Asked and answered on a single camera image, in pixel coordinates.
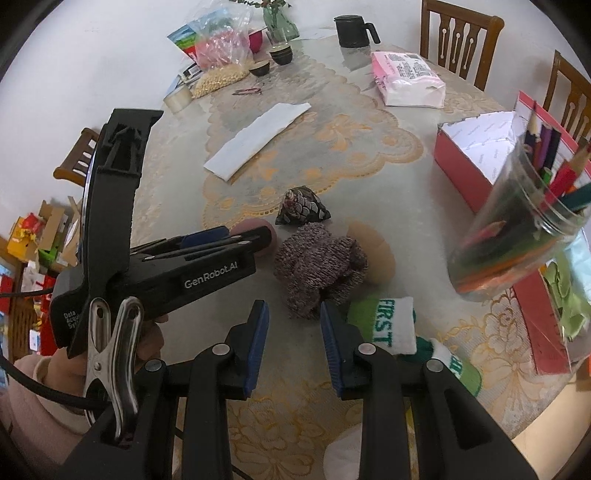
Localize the brown wooden chair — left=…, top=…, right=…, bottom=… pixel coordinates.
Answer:
left=542, top=50, right=591, bottom=144
left=420, top=0, right=505, bottom=92
left=53, top=127, right=100, bottom=188

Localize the white green sock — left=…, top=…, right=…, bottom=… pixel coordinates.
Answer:
left=397, top=336, right=483, bottom=398
left=347, top=295, right=416, bottom=355

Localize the pink makeup sponge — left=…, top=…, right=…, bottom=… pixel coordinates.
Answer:
left=229, top=220, right=279, bottom=260

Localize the red paper-lined cardboard box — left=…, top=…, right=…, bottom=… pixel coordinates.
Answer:
left=433, top=90, right=591, bottom=376

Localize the purple knit cloth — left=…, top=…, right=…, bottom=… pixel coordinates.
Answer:
left=274, top=224, right=369, bottom=321

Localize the clear plastic jar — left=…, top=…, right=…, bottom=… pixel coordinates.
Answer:
left=445, top=138, right=591, bottom=303

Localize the green glass vase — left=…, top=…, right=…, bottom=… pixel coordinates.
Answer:
left=262, top=0, right=301, bottom=43

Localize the pile of colourful boxes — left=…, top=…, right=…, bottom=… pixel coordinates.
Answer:
left=0, top=198, right=86, bottom=370

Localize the black mug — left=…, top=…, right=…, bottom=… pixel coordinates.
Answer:
left=333, top=15, right=380, bottom=49

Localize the glass jar of coloured pencils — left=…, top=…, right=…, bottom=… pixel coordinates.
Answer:
left=457, top=99, right=591, bottom=296

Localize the colourful printed packet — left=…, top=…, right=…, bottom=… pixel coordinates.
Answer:
left=166, top=23, right=199, bottom=60

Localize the clear bag of beans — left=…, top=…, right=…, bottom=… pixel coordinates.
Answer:
left=191, top=62, right=252, bottom=99

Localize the pink white tissue pack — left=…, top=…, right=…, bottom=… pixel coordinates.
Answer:
left=370, top=51, right=447, bottom=109

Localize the white paper strip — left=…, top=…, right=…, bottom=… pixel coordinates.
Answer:
left=203, top=102, right=312, bottom=182

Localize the green cloth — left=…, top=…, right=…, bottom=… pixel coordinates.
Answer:
left=542, top=263, right=591, bottom=342

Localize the person's left forearm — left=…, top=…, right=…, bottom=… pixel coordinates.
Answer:
left=0, top=344, right=116, bottom=467

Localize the black cable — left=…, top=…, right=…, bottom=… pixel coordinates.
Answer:
left=0, top=355, right=100, bottom=411

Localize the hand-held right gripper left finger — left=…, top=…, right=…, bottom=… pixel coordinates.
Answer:
left=69, top=299, right=271, bottom=480

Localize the beige makeup sponge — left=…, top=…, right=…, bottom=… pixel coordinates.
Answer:
left=346, top=222, right=397, bottom=284

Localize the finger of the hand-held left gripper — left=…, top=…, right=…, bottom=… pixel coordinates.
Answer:
left=130, top=225, right=230, bottom=257
left=139, top=234, right=263, bottom=264

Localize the person's left hand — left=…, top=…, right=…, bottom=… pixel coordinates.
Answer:
left=136, top=314, right=169, bottom=363

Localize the black white patterned pouch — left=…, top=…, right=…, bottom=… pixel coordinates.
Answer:
left=276, top=186, right=332, bottom=227

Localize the clear bag of pink pieces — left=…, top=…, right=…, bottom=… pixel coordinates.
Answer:
left=187, top=4, right=254, bottom=70

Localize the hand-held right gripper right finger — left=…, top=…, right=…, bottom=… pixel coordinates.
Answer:
left=320, top=299, right=540, bottom=480

